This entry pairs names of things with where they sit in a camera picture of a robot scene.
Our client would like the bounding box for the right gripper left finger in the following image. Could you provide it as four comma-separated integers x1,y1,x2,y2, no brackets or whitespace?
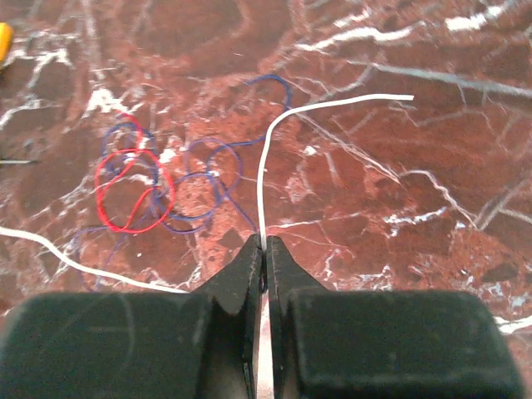
1,235,263,398

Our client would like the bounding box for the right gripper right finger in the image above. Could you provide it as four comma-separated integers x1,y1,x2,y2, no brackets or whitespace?
265,236,525,398

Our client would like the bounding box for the blue purple wire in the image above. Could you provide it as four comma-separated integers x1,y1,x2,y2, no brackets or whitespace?
72,74,294,292

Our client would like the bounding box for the red wire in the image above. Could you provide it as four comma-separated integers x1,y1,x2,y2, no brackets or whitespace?
94,111,176,234

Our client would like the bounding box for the yellow handle flat screwdriver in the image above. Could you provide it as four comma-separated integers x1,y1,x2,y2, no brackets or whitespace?
0,22,13,64

